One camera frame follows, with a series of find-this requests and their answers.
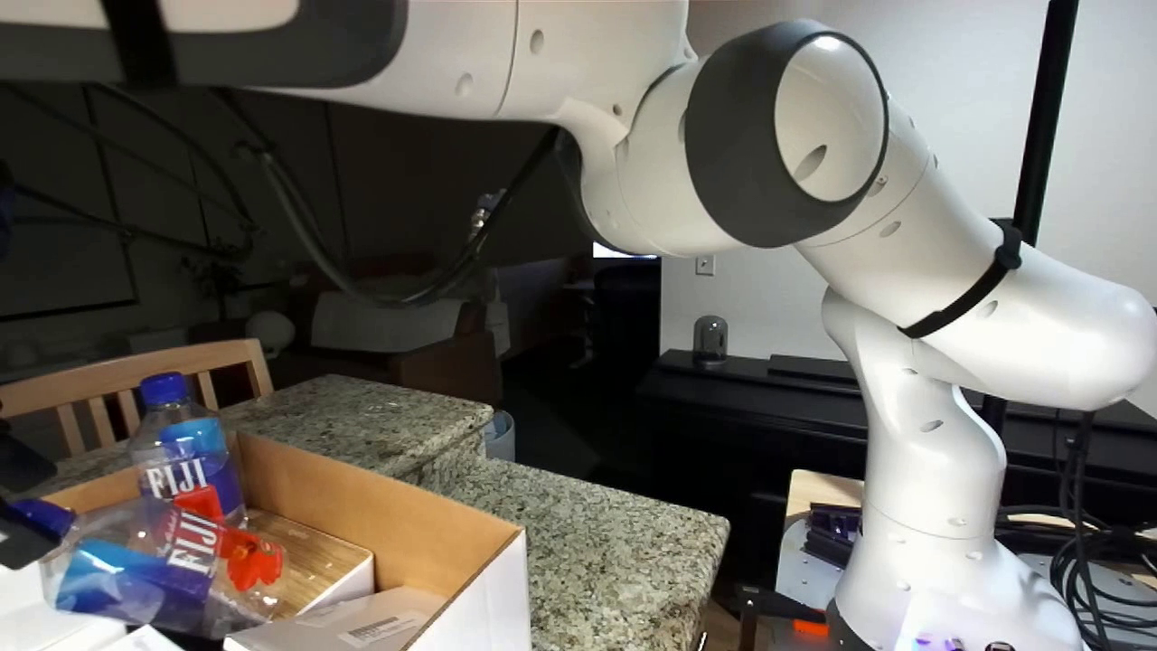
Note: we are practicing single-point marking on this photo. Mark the wooden slatted chair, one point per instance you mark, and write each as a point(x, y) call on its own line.
point(121, 375)

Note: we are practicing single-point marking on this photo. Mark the white wall outlet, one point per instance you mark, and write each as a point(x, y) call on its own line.
point(701, 264)

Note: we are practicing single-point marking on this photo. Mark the white flat box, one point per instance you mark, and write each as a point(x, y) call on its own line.
point(47, 621)
point(347, 622)

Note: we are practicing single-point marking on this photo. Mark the large wall board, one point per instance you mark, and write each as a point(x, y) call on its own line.
point(58, 238)

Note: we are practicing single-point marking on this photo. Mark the white floor box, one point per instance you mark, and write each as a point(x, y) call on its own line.
point(383, 322)

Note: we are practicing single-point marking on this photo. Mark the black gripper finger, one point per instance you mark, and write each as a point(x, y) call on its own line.
point(14, 547)

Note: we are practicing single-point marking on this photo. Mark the small grey device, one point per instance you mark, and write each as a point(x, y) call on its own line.
point(711, 341)

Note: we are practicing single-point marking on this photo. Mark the small light wooden table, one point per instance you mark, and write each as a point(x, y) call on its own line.
point(814, 488)

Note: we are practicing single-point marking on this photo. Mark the black vertical pole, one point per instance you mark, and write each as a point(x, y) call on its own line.
point(1046, 96)

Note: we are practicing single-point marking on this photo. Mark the wood print flat box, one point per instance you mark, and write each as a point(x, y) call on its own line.
point(307, 566)

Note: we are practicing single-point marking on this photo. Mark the open cardboard box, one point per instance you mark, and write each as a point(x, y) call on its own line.
point(419, 545)

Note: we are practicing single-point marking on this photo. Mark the black low sideboard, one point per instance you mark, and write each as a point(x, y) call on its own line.
point(746, 422)

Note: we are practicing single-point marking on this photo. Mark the dark blue small item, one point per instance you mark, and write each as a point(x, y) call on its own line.
point(832, 534)

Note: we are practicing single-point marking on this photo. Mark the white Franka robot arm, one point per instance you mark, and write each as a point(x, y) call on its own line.
point(963, 326)

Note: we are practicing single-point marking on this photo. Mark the clear plastic cup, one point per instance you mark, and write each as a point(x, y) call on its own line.
point(500, 434)

